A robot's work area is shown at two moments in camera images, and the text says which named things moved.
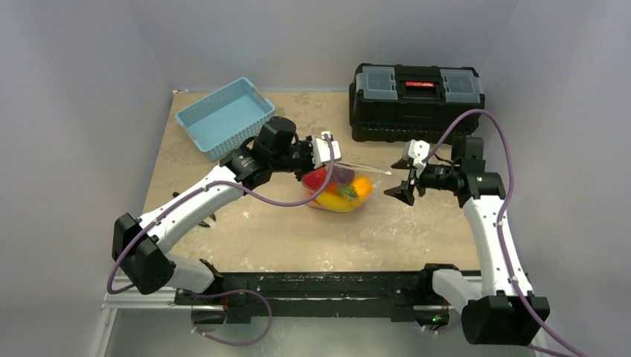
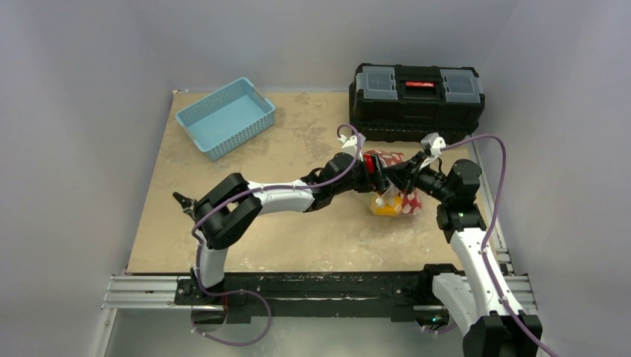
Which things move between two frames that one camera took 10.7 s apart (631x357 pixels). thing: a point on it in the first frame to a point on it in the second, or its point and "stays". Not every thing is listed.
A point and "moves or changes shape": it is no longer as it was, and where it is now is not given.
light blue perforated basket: (221, 123) stays
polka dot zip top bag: (341, 187) moves or changes shape
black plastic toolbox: (413, 103) stays
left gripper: (306, 145) to (369, 180)
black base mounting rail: (401, 295) stays
